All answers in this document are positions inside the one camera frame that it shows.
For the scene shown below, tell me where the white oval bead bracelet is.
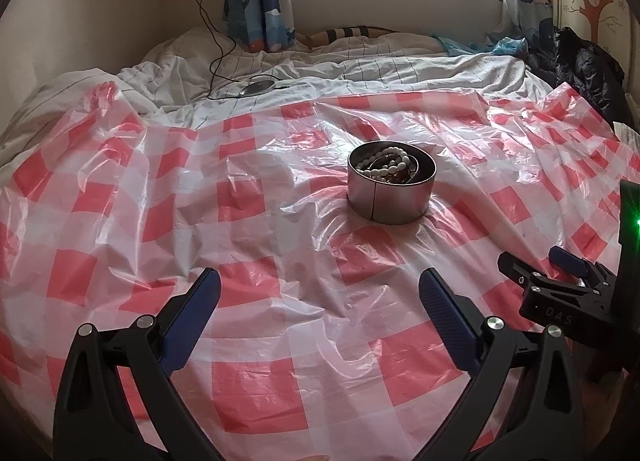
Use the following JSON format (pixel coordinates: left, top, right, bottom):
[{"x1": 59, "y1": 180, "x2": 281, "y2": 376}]
[{"x1": 354, "y1": 145, "x2": 417, "y2": 182}]

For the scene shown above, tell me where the crumpled printed paper bag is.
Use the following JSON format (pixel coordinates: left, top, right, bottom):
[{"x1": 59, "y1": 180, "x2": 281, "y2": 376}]
[{"x1": 614, "y1": 122, "x2": 640, "y2": 152}]

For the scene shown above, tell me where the black puffer jacket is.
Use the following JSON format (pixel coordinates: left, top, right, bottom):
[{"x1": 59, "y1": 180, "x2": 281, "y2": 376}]
[{"x1": 525, "y1": 28, "x2": 637, "y2": 129}]

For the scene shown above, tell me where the round silver metal tin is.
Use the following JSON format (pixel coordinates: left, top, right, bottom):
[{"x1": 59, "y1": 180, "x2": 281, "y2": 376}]
[{"x1": 347, "y1": 141, "x2": 437, "y2": 225}]

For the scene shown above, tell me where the light blue plastic bag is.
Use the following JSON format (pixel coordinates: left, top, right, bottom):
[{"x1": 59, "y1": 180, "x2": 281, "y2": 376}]
[{"x1": 435, "y1": 36, "x2": 528, "y2": 58}]

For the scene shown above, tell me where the white wardrobe with tree decal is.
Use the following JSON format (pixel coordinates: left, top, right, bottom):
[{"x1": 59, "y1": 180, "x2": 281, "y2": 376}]
[{"x1": 554, "y1": 0, "x2": 634, "y2": 66}]

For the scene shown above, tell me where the red white checkered plastic sheet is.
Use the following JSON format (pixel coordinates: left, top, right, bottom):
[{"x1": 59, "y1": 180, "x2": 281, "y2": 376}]
[{"x1": 1, "y1": 82, "x2": 639, "y2": 460}]

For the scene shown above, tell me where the white grid-lined bedsheet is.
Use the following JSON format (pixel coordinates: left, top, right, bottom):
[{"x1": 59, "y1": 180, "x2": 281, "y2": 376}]
[{"x1": 1, "y1": 28, "x2": 552, "y2": 164}]

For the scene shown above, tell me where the striped pillow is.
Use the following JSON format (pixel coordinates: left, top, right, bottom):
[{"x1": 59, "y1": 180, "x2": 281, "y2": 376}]
[{"x1": 295, "y1": 25, "x2": 394, "y2": 49}]

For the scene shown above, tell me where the small round grey device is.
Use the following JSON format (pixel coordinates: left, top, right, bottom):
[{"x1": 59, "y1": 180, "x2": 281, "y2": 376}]
[{"x1": 241, "y1": 80, "x2": 276, "y2": 97}]

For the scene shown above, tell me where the black charger cable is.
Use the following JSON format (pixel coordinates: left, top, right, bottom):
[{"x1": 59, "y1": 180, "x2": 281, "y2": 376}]
[{"x1": 192, "y1": 0, "x2": 292, "y2": 102}]

